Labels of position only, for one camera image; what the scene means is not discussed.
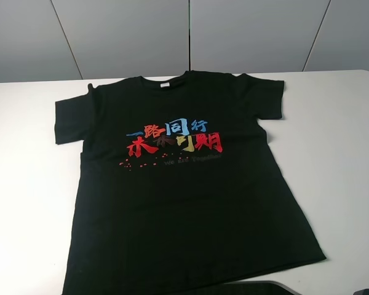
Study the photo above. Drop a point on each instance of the black printed t-shirt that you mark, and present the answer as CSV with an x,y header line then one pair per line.
x,y
178,181

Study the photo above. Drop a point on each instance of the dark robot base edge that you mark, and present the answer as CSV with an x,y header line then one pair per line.
x,y
321,283

